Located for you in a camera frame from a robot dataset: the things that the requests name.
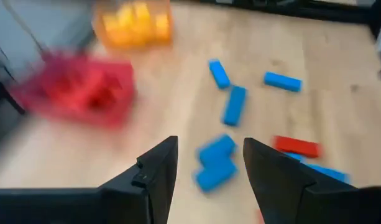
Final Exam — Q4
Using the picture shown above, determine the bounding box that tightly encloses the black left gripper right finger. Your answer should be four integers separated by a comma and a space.
243, 137, 381, 224

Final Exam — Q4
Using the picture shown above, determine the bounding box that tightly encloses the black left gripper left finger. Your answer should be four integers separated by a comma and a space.
0, 135, 179, 224

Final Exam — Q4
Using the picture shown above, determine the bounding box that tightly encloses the long red wooden block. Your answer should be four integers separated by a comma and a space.
273, 135, 322, 159

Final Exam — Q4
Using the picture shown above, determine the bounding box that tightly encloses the slim blue wooden block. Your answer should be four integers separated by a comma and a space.
221, 85, 248, 128
283, 151, 350, 184
208, 58, 232, 90
263, 70, 303, 93

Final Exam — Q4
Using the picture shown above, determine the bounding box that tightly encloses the thick blue wooden block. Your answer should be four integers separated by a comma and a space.
193, 160, 240, 193
196, 133, 238, 167

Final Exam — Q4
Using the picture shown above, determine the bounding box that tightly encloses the red plastic bin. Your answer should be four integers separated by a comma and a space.
9, 51, 138, 129

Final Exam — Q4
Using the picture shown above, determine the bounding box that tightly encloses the orange plastic bin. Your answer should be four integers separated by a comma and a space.
92, 0, 174, 51

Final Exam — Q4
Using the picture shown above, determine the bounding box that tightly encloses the black aluminium table frame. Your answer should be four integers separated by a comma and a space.
173, 0, 381, 26

